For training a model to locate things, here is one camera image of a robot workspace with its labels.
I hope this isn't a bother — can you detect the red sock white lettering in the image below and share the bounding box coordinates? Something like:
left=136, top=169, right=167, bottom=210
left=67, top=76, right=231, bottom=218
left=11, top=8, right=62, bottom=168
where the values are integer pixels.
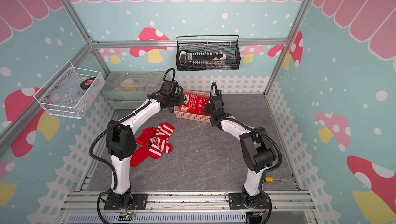
left=180, top=94, right=209, bottom=115

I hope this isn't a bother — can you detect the red white striped sock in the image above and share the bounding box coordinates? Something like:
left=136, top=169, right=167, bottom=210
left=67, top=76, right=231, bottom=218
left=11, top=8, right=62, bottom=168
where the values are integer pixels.
left=148, top=123, right=175, bottom=160

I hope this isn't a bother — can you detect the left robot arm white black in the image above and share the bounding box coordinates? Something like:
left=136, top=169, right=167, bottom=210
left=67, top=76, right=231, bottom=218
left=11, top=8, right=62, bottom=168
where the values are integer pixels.
left=89, top=68, right=183, bottom=210

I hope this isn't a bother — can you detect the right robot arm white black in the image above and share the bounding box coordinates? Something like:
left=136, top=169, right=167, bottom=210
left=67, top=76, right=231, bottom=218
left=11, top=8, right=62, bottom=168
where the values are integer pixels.
left=204, top=82, right=283, bottom=208

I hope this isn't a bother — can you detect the pink plastic basket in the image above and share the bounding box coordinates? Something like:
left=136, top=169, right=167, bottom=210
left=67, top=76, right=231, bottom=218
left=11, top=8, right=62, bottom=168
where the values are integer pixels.
left=174, top=90, right=210, bottom=123

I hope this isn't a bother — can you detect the white black remote in basket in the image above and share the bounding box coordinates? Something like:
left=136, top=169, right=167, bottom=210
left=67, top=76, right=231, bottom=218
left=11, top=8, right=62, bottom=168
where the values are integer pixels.
left=177, top=50, right=227, bottom=68

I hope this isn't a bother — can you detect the clear lidded storage box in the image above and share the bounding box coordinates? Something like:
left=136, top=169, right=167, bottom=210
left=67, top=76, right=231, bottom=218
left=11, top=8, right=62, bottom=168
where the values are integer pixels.
left=102, top=70, right=165, bottom=110

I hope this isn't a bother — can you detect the plain red sock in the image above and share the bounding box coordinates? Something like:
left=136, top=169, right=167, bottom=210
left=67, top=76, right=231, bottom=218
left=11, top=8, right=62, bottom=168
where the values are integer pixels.
left=130, top=128, right=159, bottom=167

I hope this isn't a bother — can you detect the black red tape measure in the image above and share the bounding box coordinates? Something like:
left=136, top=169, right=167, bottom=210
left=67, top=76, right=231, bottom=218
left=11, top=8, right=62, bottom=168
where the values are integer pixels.
left=80, top=77, right=96, bottom=91

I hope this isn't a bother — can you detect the black wire mesh wall basket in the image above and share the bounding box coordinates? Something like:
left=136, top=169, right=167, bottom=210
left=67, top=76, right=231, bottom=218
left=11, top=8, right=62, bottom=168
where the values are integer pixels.
left=175, top=35, right=241, bottom=71

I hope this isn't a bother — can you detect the yellow handled screwdriver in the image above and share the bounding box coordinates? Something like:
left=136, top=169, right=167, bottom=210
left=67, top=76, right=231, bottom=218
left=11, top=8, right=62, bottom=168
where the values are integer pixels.
left=265, top=177, right=287, bottom=183

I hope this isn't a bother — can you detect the white wire wall basket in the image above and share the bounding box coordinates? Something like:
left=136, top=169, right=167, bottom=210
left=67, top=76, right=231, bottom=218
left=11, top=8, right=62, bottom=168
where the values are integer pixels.
left=34, top=61, right=105, bottom=120

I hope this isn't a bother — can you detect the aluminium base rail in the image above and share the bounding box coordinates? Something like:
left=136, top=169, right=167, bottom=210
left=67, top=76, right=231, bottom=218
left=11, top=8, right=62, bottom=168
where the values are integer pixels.
left=55, top=190, right=322, bottom=224

